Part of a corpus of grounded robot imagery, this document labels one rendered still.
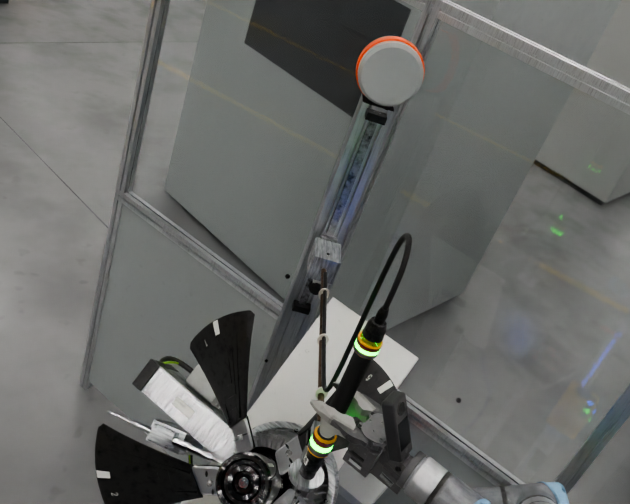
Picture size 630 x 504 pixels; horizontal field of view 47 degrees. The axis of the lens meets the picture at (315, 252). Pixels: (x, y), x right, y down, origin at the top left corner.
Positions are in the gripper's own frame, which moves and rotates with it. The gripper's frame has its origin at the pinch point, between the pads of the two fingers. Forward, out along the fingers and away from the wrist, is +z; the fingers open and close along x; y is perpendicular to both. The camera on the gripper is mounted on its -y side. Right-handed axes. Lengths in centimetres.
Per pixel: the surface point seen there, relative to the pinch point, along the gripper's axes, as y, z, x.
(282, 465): 26.3, 3.2, 2.7
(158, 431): 42, 33, 0
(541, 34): -26, 57, 233
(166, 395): 39, 38, 7
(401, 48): -44, 37, 56
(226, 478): 29.9, 9.8, -6.0
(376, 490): 65, -8, 49
